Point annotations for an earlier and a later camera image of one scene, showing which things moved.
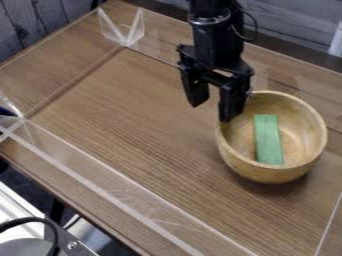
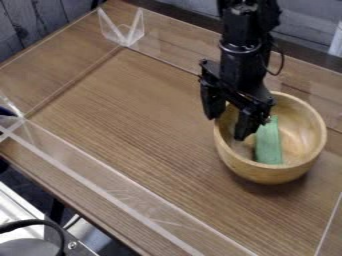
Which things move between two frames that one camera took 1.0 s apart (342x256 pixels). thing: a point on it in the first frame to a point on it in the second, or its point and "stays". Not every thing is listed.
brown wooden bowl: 303,137 stays
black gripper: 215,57 to 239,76
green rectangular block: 268,144 stays
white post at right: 335,47 stays
